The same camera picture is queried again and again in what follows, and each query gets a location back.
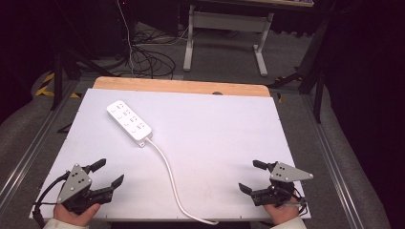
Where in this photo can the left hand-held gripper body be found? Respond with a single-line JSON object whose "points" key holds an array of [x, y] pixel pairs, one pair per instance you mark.
{"points": [[74, 183]]}

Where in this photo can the aluminium floor rail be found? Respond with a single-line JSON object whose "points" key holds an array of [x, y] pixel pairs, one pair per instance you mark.
{"points": [[35, 143], [331, 165]]}

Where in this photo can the black tripod stand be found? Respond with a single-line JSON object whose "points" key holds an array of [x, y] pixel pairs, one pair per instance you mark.
{"points": [[59, 73]]}

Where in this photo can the yellow black floor tape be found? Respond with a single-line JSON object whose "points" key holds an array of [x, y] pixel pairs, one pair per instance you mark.
{"points": [[44, 89]]}

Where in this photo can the white board sheet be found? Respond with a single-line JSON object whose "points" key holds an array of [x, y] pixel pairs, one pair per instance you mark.
{"points": [[207, 143]]}

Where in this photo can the white metal desk frame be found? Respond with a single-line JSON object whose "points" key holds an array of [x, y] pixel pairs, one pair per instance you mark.
{"points": [[227, 22]]}

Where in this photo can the black metal stand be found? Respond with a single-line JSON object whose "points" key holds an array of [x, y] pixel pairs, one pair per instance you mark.
{"points": [[313, 73]]}

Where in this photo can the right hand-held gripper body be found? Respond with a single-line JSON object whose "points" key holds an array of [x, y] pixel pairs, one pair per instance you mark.
{"points": [[280, 184]]}

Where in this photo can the white power strip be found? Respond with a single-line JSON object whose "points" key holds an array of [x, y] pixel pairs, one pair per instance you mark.
{"points": [[129, 122]]}

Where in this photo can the person's right hand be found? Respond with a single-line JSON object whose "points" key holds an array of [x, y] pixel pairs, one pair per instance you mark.
{"points": [[281, 213]]}

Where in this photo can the person's left hand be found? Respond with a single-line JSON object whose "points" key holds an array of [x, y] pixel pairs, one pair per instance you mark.
{"points": [[74, 217]]}

